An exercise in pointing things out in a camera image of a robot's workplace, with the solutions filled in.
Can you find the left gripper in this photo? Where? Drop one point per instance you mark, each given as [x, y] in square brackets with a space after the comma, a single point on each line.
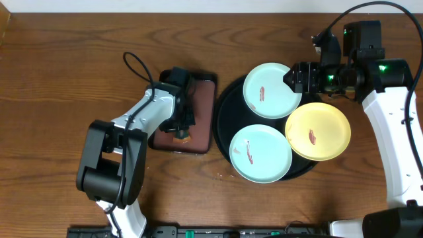
[182, 129]

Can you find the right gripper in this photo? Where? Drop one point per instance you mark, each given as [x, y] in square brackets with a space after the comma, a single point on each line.
[300, 69]

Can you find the green and orange sponge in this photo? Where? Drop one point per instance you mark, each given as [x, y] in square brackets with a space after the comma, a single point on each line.
[181, 136]

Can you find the light blue plate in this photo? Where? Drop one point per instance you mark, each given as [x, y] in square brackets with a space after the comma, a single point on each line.
[260, 153]
[266, 94]

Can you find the yellow plate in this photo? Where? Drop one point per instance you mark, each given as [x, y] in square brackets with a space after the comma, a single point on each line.
[318, 131]

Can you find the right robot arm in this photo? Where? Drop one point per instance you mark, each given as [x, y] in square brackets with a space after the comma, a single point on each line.
[385, 89]

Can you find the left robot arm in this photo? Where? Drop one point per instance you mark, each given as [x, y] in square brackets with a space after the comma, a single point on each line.
[112, 165]

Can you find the black rectangular water tray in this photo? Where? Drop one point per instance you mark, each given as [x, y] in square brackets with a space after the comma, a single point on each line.
[198, 137]

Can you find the round black tray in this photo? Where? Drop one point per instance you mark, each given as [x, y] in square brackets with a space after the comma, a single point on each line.
[231, 114]

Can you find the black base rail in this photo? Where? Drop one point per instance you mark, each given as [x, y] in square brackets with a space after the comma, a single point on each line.
[195, 232]

